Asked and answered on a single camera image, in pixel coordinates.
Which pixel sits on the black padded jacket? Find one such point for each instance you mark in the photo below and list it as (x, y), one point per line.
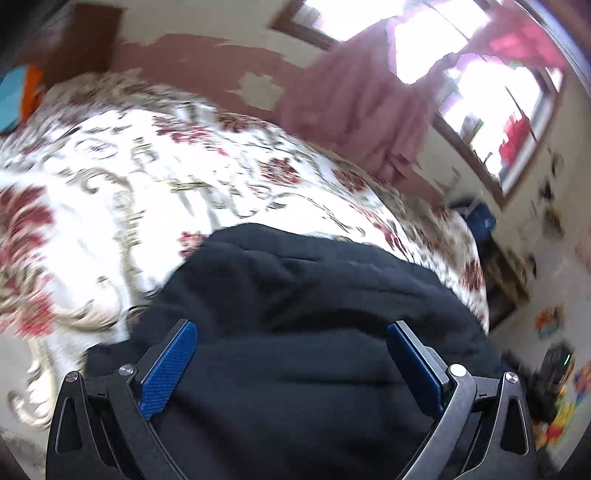
(292, 378)

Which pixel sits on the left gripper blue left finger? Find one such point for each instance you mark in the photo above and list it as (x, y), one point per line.
(162, 366)

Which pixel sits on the red hanging cloth outside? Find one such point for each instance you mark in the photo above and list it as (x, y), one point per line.
(516, 132)

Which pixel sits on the pink curtain right panel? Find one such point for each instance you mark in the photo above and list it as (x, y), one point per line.
(502, 34)

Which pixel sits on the blue backpack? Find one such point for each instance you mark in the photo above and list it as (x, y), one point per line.
(478, 217)

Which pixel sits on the brown wooden headboard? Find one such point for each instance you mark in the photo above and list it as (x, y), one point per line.
(78, 38)

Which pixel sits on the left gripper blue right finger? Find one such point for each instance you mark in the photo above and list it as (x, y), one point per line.
(424, 372)

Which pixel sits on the pink curtain panel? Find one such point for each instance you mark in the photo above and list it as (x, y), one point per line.
(502, 34)
(352, 103)

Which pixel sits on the pink curtain left panel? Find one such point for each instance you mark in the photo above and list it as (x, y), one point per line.
(352, 103)

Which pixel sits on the floral bed quilt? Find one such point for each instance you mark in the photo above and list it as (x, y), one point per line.
(113, 182)

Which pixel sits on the wooden side desk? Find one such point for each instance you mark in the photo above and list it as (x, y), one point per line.
(506, 280)

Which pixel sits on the colourful wall sticker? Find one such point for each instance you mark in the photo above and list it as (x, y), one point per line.
(550, 320)

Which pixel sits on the brown framed window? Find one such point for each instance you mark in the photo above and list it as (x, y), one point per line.
(472, 107)

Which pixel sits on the orange blue brown pillow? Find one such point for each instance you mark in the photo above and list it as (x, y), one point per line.
(21, 92)

